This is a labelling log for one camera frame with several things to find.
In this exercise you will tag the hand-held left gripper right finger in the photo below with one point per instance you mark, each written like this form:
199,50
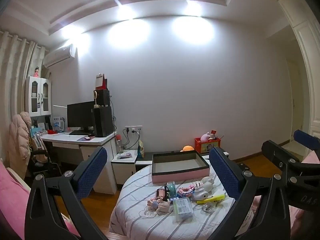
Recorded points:
225,175

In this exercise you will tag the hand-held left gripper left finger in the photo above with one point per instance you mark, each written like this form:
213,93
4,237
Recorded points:
91,175

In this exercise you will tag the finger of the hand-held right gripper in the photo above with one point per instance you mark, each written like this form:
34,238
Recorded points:
306,138
275,150

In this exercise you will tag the white plug adapter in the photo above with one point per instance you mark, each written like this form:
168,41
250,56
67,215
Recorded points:
198,186

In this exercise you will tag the white animal toy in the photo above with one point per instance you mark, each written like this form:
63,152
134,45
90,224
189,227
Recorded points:
200,195

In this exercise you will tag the pink toy block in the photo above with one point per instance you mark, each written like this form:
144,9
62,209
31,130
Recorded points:
186,192

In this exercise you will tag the pink cardboard box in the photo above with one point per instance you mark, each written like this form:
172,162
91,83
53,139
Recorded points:
180,176

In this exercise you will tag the white plastic case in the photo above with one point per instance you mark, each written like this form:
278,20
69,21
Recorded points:
183,208

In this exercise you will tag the teal round case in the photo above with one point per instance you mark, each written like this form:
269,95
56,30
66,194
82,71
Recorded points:
172,188

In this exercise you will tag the rose gold metal jar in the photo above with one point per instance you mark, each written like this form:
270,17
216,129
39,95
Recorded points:
160,193

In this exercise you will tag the small doll figurine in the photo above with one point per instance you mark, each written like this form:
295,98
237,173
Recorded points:
160,205

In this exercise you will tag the pink quilted cloth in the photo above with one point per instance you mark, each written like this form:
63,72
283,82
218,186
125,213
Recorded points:
311,160

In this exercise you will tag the white nightstand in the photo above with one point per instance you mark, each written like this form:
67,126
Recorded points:
122,172

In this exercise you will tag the red toy crate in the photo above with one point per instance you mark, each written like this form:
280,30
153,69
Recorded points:
208,146

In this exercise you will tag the white desk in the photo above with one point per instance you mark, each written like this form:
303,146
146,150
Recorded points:
75,143

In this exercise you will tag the small clear plastic holder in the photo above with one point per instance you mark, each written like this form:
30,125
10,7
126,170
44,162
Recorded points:
208,208

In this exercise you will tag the purple mouse pad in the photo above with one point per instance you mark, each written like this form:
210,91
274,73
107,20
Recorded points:
86,138

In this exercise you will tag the flat printed packet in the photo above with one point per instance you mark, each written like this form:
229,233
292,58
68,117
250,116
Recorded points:
124,155

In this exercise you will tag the cream door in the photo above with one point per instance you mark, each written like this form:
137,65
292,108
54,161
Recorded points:
293,100

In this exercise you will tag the red packet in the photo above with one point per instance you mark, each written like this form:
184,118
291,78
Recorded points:
213,134

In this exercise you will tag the pink plush toy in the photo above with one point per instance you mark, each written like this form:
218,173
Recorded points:
205,137

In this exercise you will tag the water bottle with orange cap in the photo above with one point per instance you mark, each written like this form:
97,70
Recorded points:
119,142

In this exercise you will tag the black keyboard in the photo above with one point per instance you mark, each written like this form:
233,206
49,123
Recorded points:
78,132

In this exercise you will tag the orange plush toy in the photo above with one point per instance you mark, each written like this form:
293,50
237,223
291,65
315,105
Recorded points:
187,148

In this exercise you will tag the black office chair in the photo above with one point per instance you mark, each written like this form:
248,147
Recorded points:
41,165

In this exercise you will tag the black computer tower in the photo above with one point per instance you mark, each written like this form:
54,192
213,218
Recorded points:
103,121

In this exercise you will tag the yellow snack bag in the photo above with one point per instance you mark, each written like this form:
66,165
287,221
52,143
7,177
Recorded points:
141,150

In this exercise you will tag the black computer monitor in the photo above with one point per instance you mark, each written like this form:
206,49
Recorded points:
80,116

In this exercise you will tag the blue and white box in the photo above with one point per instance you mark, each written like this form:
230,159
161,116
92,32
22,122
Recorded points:
58,124

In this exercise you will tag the black speaker box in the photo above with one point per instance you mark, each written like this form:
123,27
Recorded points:
103,97

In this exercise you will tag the striped white quilt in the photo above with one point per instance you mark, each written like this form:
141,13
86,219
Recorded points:
150,227

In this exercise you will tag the pink fleece blanket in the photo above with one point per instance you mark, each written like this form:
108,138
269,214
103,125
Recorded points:
15,200

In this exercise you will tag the pink padded coat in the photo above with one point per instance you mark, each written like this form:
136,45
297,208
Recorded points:
18,140

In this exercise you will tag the white wardrobe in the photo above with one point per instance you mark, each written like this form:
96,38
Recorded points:
308,55

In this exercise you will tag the red and white calendar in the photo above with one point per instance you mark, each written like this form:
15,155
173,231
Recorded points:
100,81

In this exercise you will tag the white glass door cabinet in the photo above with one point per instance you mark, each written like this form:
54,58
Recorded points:
38,96

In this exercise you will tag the small pink doll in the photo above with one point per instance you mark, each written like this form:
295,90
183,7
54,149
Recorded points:
37,72

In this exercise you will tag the cream curtain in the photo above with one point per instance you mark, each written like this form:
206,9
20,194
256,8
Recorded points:
15,80

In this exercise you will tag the white air conditioner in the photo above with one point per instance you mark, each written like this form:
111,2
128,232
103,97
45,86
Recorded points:
58,56

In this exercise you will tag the white wall socket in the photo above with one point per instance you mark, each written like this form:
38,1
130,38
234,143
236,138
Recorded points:
133,129

